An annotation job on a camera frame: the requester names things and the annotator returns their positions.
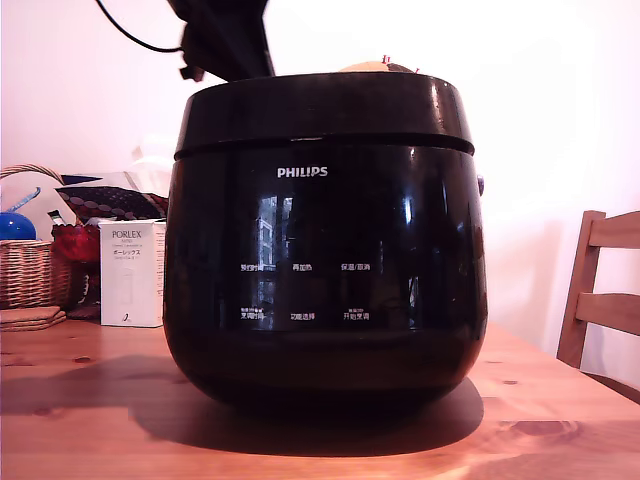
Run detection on black rice cooker lid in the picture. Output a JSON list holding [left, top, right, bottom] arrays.
[[174, 71, 475, 161]]

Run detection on black Philips rice cooker body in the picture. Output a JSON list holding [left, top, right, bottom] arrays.
[[162, 137, 489, 417]]

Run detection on tan round object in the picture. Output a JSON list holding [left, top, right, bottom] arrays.
[[338, 53, 422, 75]]

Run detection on white plastic object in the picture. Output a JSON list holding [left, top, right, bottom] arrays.
[[124, 139, 177, 194]]

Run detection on white Porlex box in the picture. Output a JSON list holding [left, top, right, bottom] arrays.
[[98, 218, 167, 328]]

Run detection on dark dotted patterned cloth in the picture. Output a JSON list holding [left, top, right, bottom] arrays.
[[54, 172, 170, 224]]

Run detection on red glass bowl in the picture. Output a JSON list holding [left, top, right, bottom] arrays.
[[51, 223, 101, 265]]

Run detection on wooden chair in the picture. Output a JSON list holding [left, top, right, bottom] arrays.
[[555, 209, 640, 406]]

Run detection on woven wicker basket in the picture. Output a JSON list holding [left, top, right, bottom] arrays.
[[0, 163, 72, 310]]

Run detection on blue plastic stick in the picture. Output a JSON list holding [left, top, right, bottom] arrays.
[[4, 187, 42, 212]]

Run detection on cork coaster stack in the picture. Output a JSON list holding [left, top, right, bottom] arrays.
[[0, 307, 67, 332]]

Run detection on blue round ball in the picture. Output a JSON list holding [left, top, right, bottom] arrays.
[[0, 211, 37, 242]]

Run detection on black cable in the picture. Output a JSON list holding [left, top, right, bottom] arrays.
[[94, 0, 186, 53]]

